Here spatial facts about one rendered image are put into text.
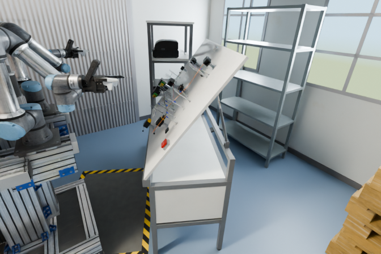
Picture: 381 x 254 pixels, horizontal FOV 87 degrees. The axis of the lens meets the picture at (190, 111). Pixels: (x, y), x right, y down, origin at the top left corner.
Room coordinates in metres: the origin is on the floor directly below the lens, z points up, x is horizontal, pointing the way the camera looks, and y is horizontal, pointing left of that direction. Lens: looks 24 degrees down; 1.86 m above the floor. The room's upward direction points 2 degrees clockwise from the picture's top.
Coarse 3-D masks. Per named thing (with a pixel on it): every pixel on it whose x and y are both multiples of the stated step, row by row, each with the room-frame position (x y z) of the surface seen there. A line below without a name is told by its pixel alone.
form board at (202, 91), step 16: (208, 48) 1.92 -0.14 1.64; (224, 48) 1.54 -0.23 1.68; (224, 64) 1.31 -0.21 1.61; (240, 64) 1.12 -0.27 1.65; (176, 80) 2.15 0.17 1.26; (192, 80) 1.65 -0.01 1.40; (208, 80) 1.35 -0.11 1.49; (224, 80) 1.14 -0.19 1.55; (176, 96) 1.72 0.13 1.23; (192, 96) 1.38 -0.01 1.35; (208, 96) 1.15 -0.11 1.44; (160, 112) 1.80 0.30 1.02; (176, 112) 1.42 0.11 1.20; (192, 112) 1.17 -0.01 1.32; (160, 128) 1.47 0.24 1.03; (176, 128) 1.20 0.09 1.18; (160, 144) 1.23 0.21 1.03; (160, 160) 1.06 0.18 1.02; (144, 176) 1.06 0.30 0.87
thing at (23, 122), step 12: (0, 36) 0.93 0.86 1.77; (0, 48) 0.91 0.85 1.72; (0, 60) 0.89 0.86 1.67; (0, 72) 0.89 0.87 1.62; (0, 84) 0.88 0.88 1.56; (0, 96) 0.87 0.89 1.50; (12, 96) 0.90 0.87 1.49; (0, 108) 0.86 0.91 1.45; (12, 108) 0.89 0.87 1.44; (0, 120) 0.85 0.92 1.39; (12, 120) 0.86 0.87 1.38; (24, 120) 0.91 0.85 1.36; (0, 132) 0.84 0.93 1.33; (12, 132) 0.84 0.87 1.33; (24, 132) 0.88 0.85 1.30
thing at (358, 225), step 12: (372, 180) 1.08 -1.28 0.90; (360, 192) 1.20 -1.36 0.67; (372, 192) 1.08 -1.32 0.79; (348, 204) 1.16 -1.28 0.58; (360, 204) 1.11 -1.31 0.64; (372, 204) 1.06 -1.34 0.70; (348, 216) 1.15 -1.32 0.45; (360, 216) 1.09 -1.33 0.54; (372, 216) 1.04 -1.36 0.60; (348, 228) 1.13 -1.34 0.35; (360, 228) 1.08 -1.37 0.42; (372, 228) 1.01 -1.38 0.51; (336, 240) 1.10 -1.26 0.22; (348, 240) 1.05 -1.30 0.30; (360, 240) 1.03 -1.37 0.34; (372, 240) 1.02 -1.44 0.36; (336, 252) 1.09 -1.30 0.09; (348, 252) 1.03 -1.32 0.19; (360, 252) 0.98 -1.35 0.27; (372, 252) 0.95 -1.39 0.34
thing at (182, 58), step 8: (152, 24) 2.26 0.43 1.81; (160, 24) 2.28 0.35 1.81; (168, 24) 2.29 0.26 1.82; (176, 24) 2.30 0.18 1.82; (184, 24) 2.31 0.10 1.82; (192, 24) 2.32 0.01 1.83; (152, 32) 2.80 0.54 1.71; (192, 32) 2.32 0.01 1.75; (152, 40) 2.80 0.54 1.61; (184, 40) 2.87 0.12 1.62; (192, 40) 2.32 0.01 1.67; (152, 48) 2.80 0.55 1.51; (184, 48) 2.86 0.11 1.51; (152, 56) 2.44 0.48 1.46; (184, 56) 2.53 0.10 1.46; (152, 64) 2.28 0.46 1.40; (152, 72) 2.26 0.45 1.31; (152, 80) 2.26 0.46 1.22; (152, 88) 2.26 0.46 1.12; (152, 96) 2.26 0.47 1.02; (152, 104) 2.26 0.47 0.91
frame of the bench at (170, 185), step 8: (208, 128) 1.91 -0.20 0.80; (216, 152) 1.48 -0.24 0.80; (224, 168) 1.26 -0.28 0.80; (152, 184) 1.07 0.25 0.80; (160, 184) 1.07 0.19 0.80; (168, 184) 1.07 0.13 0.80; (176, 184) 1.08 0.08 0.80; (184, 184) 1.08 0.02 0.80; (192, 184) 1.09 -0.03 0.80; (200, 184) 1.09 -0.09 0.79; (208, 184) 1.10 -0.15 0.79; (216, 184) 1.11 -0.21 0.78; (224, 184) 1.12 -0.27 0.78; (152, 192) 1.05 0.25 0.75; (152, 200) 1.05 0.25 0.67; (224, 200) 1.12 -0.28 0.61; (152, 208) 1.05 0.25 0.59; (224, 208) 1.12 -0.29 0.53; (152, 216) 1.05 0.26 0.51; (224, 216) 1.12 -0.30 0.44; (152, 224) 1.05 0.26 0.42; (160, 224) 1.06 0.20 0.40; (168, 224) 1.07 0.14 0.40; (176, 224) 1.07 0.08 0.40; (184, 224) 1.08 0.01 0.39; (192, 224) 1.09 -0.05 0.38; (200, 224) 1.10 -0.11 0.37; (224, 224) 1.13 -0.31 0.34; (152, 232) 1.04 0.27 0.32; (152, 240) 1.05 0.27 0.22
